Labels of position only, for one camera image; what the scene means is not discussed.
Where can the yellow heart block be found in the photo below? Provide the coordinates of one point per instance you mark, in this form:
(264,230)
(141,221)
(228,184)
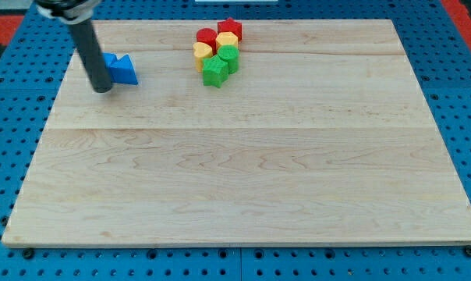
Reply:
(201,51)

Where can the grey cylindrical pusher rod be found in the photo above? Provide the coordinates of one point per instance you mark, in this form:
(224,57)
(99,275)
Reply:
(87,45)

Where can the light wooden board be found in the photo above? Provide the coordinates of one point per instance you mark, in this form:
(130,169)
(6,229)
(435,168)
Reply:
(322,138)

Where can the red cylinder block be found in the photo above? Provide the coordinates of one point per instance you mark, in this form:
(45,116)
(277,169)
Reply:
(208,36)

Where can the blue cube block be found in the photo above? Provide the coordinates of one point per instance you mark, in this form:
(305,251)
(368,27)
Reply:
(109,58)

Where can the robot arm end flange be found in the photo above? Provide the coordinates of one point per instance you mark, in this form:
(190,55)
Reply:
(67,11)

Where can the green cylinder block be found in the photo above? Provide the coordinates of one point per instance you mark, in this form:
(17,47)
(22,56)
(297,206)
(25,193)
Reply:
(230,54)

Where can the red star block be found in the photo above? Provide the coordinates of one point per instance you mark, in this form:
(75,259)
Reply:
(231,25)

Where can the yellow hexagon block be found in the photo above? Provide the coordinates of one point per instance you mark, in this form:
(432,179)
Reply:
(226,38)

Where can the green star block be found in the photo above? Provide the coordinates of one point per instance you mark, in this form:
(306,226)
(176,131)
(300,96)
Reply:
(214,71)

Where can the blue triangle block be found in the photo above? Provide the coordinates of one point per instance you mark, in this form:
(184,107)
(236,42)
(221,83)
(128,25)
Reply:
(123,72)

